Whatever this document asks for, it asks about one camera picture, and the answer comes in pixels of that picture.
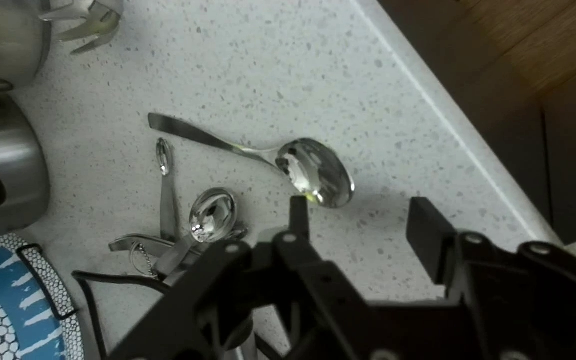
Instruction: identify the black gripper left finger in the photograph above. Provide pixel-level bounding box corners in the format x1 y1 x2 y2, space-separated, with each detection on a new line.
109 195 384 360

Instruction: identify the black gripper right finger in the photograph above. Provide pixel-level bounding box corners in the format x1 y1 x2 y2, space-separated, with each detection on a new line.
405 197 576 360

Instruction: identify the large silver spoon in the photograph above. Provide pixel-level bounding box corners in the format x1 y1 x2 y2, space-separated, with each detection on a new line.
145 111 358 211

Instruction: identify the small round silver spoon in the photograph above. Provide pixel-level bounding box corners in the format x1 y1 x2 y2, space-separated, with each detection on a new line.
150 187 250 281

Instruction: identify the slender small silver spoon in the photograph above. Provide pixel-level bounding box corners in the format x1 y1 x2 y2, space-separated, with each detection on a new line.
154 136 182 245

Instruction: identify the flat small silver utensil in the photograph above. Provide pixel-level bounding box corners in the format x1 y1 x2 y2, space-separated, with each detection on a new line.
106 232 178 272

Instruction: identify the dark lower cabinet front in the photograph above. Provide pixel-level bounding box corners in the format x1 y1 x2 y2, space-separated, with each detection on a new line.
376 0 576 247

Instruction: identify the blue and white patterned plate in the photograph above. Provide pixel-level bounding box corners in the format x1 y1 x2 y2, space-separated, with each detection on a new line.
0 232 87 360

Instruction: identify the steel carafe with black lid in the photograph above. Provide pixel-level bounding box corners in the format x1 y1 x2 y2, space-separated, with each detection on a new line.
0 93 52 245

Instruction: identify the silver pot with handle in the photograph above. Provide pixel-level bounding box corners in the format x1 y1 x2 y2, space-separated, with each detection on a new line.
0 0 53 93

